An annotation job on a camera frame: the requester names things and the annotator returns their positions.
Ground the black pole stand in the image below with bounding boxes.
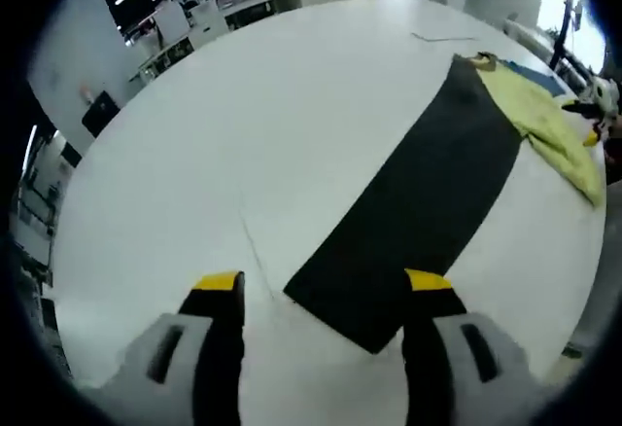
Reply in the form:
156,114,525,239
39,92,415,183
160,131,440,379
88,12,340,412
548,0,584,75

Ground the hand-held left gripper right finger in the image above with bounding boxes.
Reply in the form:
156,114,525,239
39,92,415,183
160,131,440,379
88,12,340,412
401,268,529,426

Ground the black cloth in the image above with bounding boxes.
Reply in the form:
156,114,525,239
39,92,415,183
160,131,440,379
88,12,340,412
284,53,529,355

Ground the yellow and blue garment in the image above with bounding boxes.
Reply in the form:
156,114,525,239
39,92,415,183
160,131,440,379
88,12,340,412
466,51,605,209

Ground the large white pillar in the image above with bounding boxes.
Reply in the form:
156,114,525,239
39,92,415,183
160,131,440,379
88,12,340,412
26,0,122,155

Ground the bright window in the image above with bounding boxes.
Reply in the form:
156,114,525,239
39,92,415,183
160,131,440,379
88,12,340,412
536,0,608,55

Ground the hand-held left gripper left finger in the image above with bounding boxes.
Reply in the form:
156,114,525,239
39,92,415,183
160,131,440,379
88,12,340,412
94,270,247,426

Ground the white cluttered counter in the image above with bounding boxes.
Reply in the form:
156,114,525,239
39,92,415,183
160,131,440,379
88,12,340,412
187,0,438,41

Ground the black box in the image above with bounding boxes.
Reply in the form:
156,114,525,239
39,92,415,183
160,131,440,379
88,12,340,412
81,90,121,138

